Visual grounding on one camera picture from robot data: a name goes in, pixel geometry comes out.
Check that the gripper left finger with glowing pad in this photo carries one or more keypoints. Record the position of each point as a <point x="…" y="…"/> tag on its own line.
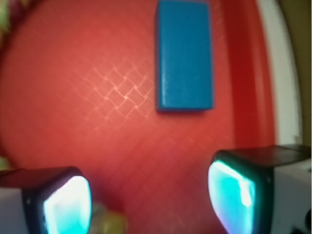
<point x="45" y="201"/>

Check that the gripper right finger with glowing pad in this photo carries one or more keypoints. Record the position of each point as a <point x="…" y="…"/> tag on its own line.
<point x="264" y="190"/>

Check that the blue rectangular block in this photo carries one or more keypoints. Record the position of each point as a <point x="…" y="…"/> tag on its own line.
<point x="184" y="60"/>

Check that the red plastic tray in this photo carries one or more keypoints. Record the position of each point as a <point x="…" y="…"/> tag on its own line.
<point x="77" y="87"/>

